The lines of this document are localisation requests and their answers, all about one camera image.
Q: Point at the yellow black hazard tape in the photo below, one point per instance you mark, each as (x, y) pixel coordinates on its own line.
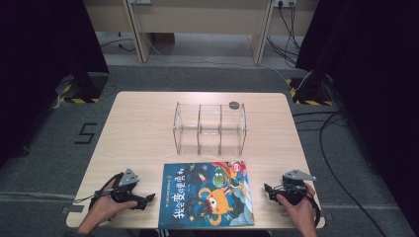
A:
(79, 100)
(313, 102)

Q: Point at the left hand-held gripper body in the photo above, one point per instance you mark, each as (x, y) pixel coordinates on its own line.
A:
(126, 184)

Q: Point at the person's right hand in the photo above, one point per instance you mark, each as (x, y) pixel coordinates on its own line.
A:
(301, 214)

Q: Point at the white wall power socket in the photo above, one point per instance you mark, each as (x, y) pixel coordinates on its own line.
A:
(285, 2)

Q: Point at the black stand base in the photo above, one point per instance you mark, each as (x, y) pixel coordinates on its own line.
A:
(89, 84)
(314, 87)

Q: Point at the dark round table cap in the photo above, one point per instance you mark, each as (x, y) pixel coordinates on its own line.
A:
(234, 105)

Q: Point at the beige office desk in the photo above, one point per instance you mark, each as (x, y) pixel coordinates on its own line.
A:
(105, 16)
(197, 19)

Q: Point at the black tape floor mark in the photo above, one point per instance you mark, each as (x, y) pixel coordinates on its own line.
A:
(86, 133)

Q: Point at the clear acrylic book rack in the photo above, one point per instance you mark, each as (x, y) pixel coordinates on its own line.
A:
(210, 131)

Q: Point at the blue children's picture book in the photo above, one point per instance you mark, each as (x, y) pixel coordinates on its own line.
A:
(206, 197)

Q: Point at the black curtain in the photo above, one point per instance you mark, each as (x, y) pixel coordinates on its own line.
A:
(39, 65)
(369, 82)

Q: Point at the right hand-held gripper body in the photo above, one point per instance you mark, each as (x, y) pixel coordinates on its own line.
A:
(294, 187)

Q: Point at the person's left hand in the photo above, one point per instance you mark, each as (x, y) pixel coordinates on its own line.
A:
(103, 207)

